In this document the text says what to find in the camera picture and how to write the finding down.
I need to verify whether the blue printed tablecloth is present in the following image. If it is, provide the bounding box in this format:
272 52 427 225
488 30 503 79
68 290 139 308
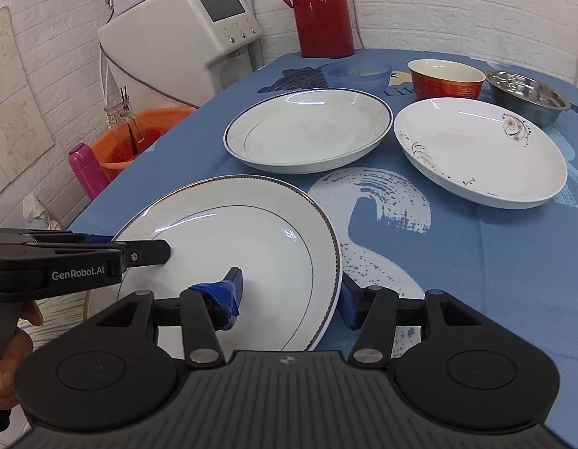
72 54 578 447

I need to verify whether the person's left hand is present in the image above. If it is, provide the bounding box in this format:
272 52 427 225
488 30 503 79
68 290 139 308
0 327 33 410

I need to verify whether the pink bottle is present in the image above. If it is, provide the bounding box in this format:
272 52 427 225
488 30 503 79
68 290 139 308
68 143 109 201

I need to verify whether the translucent blue plastic bowl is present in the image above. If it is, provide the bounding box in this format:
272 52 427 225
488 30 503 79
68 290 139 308
321 61 392 92

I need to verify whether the red ceramic bowl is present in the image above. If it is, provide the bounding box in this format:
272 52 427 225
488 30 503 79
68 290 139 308
407 59 486 100

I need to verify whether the white water dispenser machine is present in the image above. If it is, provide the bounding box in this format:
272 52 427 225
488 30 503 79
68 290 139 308
98 0 263 112

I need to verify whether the stainless steel bowl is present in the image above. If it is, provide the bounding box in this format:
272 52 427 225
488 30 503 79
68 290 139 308
486 70 571 128

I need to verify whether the gold-rimmed white plate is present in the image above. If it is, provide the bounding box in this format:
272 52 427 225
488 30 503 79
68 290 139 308
82 174 344 361

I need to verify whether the blue-rimmed white plate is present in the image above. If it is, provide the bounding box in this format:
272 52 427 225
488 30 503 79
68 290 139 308
223 88 394 175

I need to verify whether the orange plastic basin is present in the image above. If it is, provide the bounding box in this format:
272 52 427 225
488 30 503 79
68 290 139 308
91 106 196 181

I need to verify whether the floral white plate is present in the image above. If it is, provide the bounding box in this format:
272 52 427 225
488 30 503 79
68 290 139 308
393 97 568 210

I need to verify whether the red thermos jug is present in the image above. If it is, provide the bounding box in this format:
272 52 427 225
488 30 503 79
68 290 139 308
282 0 355 59

